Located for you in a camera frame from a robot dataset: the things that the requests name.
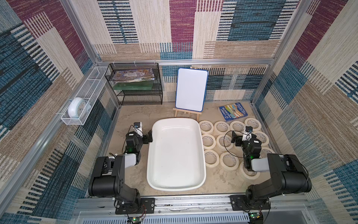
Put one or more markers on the green book on shelf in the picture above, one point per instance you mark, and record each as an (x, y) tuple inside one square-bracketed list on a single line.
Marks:
[(144, 85)]

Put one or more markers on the small wooden easel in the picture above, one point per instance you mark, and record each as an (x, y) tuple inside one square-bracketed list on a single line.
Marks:
[(176, 110)]

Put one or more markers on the white board blue frame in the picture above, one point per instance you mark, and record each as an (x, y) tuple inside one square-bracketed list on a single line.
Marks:
[(191, 89)]

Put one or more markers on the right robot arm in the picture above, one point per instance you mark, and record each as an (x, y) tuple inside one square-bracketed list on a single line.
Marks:
[(287, 174)]

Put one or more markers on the white wire wall basket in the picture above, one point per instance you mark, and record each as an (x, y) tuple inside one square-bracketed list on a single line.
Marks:
[(89, 91)]

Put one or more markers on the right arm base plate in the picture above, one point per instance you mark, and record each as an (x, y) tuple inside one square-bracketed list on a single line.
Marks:
[(242, 203)]

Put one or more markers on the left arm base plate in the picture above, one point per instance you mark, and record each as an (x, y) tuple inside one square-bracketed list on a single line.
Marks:
[(144, 206)]

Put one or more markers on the colourful book on shelf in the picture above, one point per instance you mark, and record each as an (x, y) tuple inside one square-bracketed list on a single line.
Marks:
[(129, 76)]

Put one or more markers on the black wire mesh shelf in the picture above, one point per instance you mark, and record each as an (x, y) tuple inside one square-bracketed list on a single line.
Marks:
[(137, 97)]

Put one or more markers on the white plastic storage box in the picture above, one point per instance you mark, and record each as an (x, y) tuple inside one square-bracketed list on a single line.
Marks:
[(176, 160)]

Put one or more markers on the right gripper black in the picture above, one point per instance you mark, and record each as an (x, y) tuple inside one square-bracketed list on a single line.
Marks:
[(240, 141)]

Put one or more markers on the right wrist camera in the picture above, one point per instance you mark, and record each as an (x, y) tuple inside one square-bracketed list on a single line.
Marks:
[(247, 134)]

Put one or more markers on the white round alarm clock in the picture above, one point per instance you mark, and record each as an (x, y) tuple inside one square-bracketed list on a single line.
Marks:
[(78, 107)]

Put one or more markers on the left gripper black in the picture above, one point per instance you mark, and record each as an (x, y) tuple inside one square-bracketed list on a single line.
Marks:
[(144, 138)]

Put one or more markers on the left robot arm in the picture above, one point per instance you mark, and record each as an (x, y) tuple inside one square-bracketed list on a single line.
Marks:
[(108, 178)]

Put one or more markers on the blue storey book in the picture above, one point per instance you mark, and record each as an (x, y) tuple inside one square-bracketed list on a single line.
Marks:
[(233, 111)]

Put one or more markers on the masking tape roll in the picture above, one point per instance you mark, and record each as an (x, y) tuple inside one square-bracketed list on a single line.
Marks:
[(221, 128), (206, 127), (254, 123), (237, 126)]

